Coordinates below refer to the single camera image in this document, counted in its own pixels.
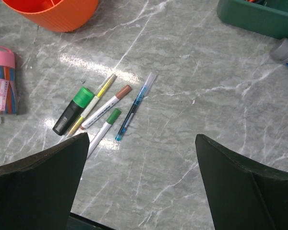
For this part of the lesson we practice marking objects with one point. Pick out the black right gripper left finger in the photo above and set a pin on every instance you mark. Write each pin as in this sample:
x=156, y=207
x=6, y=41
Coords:
x=37, y=192

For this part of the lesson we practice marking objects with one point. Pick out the orange round pen holder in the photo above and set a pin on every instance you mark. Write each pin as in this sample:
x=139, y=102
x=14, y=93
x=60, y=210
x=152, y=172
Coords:
x=55, y=15

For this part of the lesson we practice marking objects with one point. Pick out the green black highlighter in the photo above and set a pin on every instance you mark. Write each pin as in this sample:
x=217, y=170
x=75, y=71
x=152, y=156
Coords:
x=73, y=110

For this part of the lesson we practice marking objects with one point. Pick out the green cap white marker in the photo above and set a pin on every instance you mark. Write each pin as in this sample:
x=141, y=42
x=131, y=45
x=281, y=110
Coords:
x=103, y=130

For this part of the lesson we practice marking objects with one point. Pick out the brown cap white marker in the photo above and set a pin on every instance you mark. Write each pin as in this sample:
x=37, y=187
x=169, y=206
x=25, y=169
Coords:
x=105, y=107

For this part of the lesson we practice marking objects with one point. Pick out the pink lid marker tube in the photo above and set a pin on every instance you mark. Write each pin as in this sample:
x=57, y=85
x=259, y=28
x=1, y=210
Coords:
x=8, y=92

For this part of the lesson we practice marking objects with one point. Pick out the yellow thin pen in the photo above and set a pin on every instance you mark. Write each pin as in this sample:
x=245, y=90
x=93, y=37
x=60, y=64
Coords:
x=102, y=89

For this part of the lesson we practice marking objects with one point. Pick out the blue transparent pen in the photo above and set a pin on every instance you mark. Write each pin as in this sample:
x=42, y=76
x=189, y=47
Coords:
x=142, y=93

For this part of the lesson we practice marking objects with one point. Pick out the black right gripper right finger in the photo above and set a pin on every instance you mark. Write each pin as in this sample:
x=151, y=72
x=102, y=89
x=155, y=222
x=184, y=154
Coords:
x=242, y=194

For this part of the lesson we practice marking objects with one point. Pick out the green compartment tray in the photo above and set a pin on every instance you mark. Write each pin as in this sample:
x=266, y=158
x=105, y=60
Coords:
x=269, y=18

